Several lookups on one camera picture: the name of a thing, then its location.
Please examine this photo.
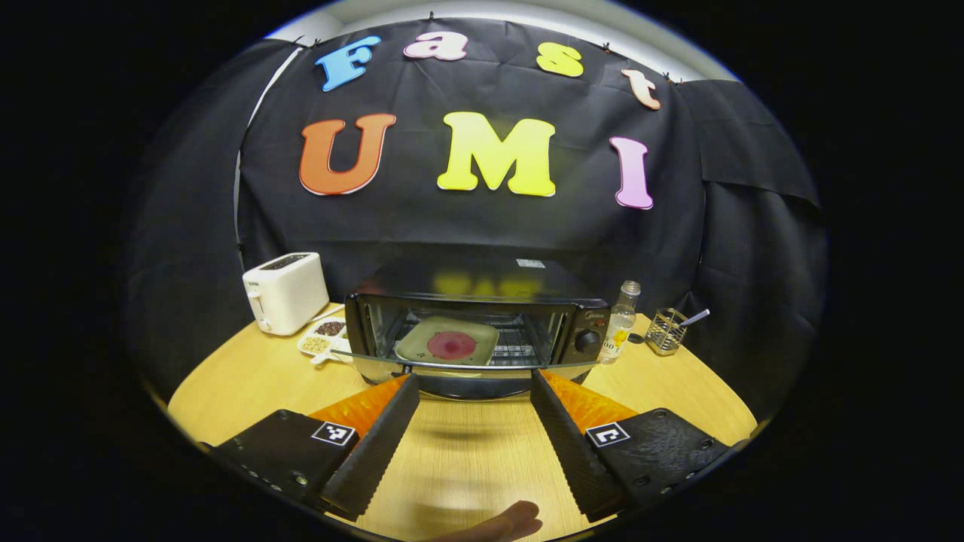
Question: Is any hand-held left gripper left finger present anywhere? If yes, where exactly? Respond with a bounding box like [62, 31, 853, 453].
[202, 373, 421, 522]

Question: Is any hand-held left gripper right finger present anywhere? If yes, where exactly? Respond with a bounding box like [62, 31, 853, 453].
[529, 369, 743, 522]

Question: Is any pale square plate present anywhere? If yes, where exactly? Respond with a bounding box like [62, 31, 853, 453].
[394, 316, 500, 367]

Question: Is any round pink food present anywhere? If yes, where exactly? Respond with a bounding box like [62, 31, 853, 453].
[426, 331, 477, 361]

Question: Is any black electric oven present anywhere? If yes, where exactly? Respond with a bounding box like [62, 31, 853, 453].
[331, 257, 612, 400]

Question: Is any metal oven rack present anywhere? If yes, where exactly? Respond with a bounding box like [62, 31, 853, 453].
[493, 324, 562, 367]

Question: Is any white divided snack dish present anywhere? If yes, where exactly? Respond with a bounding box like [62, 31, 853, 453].
[297, 316, 355, 366]

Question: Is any clear plastic bottle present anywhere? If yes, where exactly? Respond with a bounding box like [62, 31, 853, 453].
[600, 280, 642, 365]

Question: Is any white toaster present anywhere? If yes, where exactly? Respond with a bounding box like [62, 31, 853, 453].
[242, 252, 331, 336]

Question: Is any black backdrop cloth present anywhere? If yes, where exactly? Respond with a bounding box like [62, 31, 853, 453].
[124, 17, 829, 422]

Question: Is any wire mesh holder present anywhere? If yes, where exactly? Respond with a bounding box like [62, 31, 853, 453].
[645, 308, 688, 356]

